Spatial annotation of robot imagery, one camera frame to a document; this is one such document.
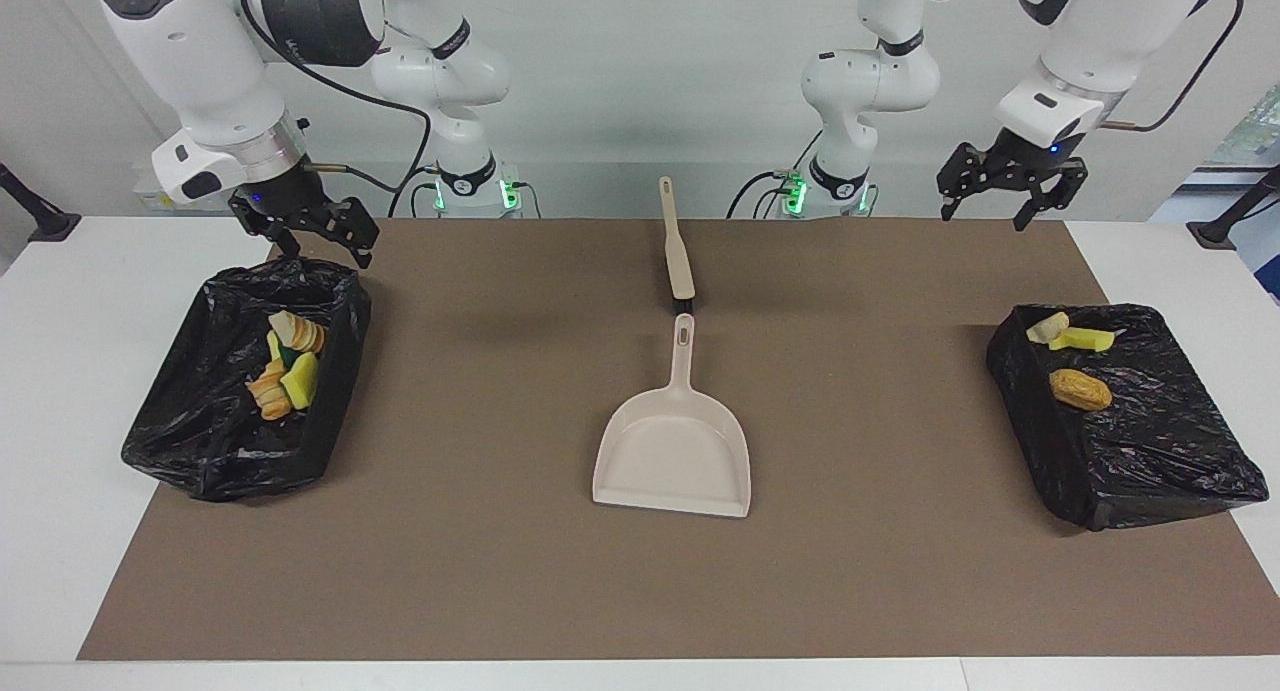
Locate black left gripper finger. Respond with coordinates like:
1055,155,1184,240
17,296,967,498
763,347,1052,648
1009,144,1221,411
936,142,993,223
1012,158,1090,233

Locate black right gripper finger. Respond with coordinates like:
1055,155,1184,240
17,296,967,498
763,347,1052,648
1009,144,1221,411
318,198,382,270
228,191,304,262

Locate pale croissant toy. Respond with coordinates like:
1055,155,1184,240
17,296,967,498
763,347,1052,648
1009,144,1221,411
268,310,328,356

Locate brown peanut shaped bread toy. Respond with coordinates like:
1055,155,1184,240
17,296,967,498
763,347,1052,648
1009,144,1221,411
1049,368,1114,413

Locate beige hand brush black bristles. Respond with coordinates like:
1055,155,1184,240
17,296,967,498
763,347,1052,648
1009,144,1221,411
657,176,698,314

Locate beige plastic dustpan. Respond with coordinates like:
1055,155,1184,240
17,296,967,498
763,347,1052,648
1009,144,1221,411
592,313,753,519

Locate black bag lined bin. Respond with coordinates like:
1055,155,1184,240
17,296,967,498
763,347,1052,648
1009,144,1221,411
986,303,1270,532
121,255,373,503

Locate brown paper table mat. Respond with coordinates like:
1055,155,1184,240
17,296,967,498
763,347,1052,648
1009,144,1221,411
78,218,1280,662

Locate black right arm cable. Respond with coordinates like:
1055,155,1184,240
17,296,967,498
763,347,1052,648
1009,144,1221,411
238,0,436,220

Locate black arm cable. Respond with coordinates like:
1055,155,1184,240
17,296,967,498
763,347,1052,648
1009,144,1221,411
238,0,436,220
915,0,1247,134

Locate white wall socket box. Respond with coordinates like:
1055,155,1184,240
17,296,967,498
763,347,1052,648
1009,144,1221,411
133,171,181,212

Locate black camera stand foot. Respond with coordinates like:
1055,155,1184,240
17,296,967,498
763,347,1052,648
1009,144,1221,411
1187,166,1280,250
0,163,83,242

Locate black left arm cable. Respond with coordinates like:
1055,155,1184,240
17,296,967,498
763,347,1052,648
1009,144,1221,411
915,0,1247,134

